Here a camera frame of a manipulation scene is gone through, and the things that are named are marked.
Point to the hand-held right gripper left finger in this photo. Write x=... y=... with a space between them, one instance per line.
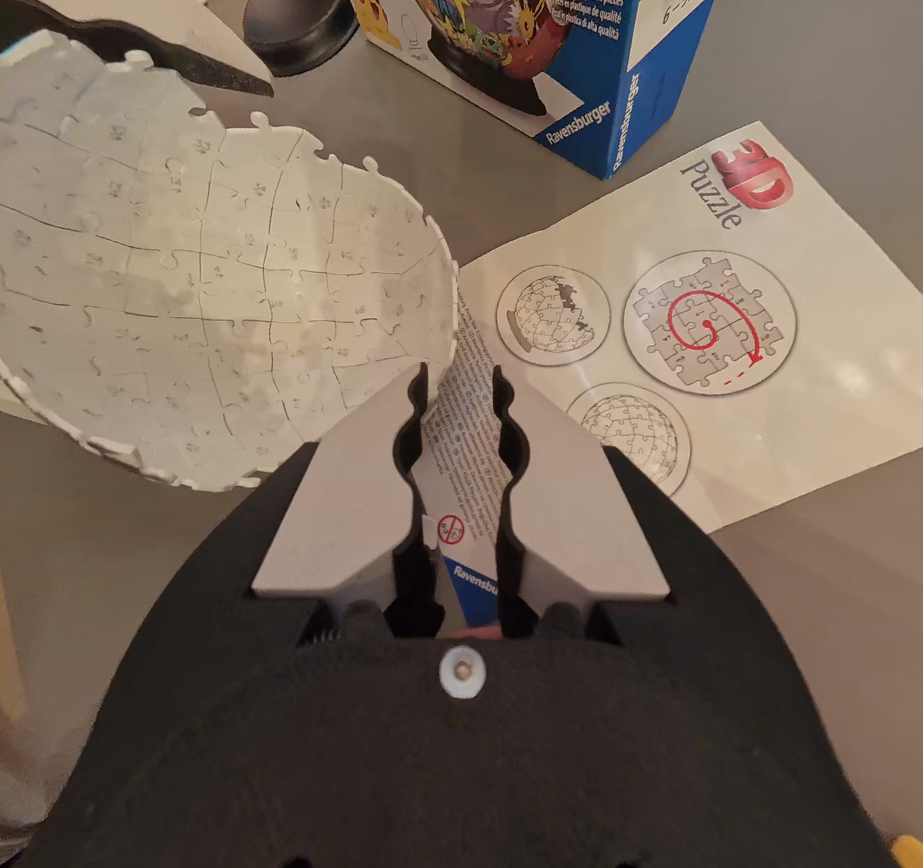
x=339 y=514

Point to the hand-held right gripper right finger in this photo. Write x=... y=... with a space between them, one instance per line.
x=584 y=522

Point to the partly built puzzle ball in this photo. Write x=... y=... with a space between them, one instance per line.
x=216 y=269

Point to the black round ball stand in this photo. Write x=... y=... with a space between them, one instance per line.
x=299 y=17

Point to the blue puzzle box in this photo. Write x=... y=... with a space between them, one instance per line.
x=577 y=74

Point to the white instruction leaflet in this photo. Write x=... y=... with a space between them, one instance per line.
x=815 y=413

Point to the person's leg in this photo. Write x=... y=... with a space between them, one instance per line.
x=11 y=702

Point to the yellow box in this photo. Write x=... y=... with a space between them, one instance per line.
x=910 y=855

